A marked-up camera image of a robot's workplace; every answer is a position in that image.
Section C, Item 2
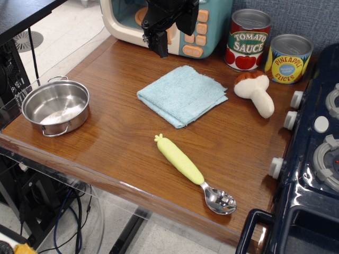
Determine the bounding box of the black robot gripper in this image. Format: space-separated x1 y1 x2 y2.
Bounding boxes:
141 1 199 58

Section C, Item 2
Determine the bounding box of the folded light blue rag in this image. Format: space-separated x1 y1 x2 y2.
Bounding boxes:
137 66 228 129

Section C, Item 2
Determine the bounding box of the upper white stove knob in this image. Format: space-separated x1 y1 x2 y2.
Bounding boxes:
290 91 304 109

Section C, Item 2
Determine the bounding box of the white stove knob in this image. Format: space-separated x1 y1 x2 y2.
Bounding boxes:
290 91 304 109
283 111 297 130
269 157 284 179

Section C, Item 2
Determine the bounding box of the middle white stove knob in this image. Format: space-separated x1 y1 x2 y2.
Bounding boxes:
283 111 297 130

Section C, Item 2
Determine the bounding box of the lower white stove knob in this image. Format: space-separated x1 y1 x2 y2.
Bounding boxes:
269 157 284 179

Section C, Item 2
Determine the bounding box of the dark blue toy stove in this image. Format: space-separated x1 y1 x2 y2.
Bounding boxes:
236 44 338 253

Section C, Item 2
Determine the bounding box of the teal toy microwave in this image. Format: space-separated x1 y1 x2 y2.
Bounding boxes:
100 1 233 59

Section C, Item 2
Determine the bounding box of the tomato sauce can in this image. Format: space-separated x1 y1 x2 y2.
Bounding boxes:
225 8 272 71

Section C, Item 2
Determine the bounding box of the plush toy mushroom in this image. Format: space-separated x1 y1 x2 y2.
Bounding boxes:
234 70 275 119

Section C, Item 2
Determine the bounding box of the pineapple slices can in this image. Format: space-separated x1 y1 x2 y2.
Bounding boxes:
264 34 314 84

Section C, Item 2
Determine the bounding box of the stainless steel pot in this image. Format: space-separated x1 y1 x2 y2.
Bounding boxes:
21 76 90 137

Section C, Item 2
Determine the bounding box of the black desk top left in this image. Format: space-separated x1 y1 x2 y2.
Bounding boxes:
1 0 66 45

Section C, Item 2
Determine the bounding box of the yellow handled ice cream scoop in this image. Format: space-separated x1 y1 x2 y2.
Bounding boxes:
154 134 237 215

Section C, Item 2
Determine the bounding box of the black cable under table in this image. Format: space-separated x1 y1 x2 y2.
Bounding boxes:
37 185 93 254

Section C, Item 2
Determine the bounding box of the blue cable under table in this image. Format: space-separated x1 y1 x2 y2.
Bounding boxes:
53 189 83 254

